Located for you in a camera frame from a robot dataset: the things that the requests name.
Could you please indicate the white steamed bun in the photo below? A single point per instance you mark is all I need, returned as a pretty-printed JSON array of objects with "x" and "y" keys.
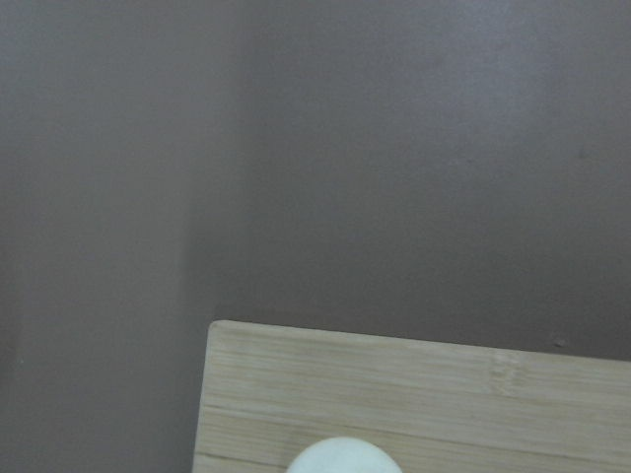
[{"x": 343, "y": 455}]

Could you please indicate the bamboo cutting board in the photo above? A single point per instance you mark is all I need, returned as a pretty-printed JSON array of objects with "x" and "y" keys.
[{"x": 269, "y": 392}]

